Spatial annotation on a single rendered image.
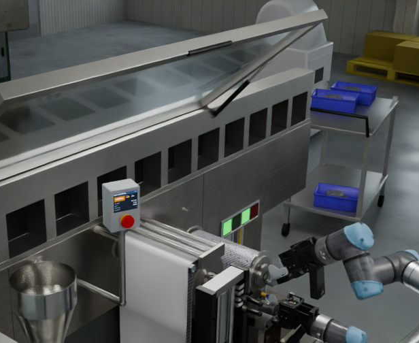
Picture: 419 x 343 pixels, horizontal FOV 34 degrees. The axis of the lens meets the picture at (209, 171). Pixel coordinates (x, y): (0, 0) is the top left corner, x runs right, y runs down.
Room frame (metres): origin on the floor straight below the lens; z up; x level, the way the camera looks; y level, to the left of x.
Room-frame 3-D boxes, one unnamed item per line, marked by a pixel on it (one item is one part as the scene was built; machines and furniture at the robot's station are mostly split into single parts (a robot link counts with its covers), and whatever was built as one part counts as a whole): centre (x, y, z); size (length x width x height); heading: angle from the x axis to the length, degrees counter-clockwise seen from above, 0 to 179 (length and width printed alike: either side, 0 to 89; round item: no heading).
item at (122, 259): (1.37, 0.19, 1.51); 0.02 x 0.02 x 0.20
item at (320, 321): (1.73, -0.35, 1.11); 0.08 x 0.05 x 0.08; 145
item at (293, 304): (1.78, -0.29, 1.12); 0.12 x 0.08 x 0.09; 55
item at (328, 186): (4.74, -0.95, 0.51); 1.09 x 0.64 x 1.03; 151
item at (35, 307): (1.28, 0.35, 1.50); 0.14 x 0.14 x 0.06
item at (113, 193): (1.37, 0.19, 1.66); 0.07 x 0.07 x 0.10; 31
